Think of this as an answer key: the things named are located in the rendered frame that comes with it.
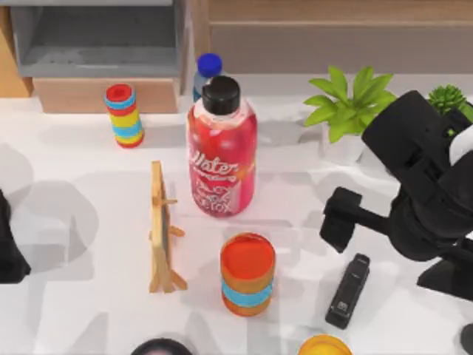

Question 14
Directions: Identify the black round object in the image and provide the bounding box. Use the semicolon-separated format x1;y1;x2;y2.
130;337;190;355

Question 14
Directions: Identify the dark grey rounded object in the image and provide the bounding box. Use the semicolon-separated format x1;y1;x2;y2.
459;321;473;351

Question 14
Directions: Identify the black stapler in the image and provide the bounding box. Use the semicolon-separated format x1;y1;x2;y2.
324;252;372;331

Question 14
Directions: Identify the pale wooden drawer front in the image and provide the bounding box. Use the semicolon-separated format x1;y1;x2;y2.
33;76;181;114

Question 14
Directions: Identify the green plant white pot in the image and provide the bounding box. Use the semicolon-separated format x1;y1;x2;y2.
302;65;398;164

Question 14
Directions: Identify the yellow round object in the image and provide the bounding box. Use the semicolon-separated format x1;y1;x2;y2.
297;334;355;355

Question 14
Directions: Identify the stack of coloured rings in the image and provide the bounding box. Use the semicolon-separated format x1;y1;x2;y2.
103;83;146;149

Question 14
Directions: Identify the small green plant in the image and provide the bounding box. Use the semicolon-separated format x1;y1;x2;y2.
427;84;468;116

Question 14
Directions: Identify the red bottle black cap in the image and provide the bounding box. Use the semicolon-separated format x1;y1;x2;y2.
186;75;259;220

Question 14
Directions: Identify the wooden cupboard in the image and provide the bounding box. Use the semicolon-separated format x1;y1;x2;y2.
0;6;35;99

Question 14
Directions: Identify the blue cap bottle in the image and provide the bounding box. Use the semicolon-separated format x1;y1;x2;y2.
192;53;224;104

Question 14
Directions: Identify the wooden open shelf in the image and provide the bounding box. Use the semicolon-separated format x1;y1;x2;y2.
189;0;473;75

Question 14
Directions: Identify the orange can blue band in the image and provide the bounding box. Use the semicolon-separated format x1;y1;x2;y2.
220;231;276;318

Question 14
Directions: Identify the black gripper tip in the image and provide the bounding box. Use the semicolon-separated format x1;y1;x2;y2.
0;189;33;285

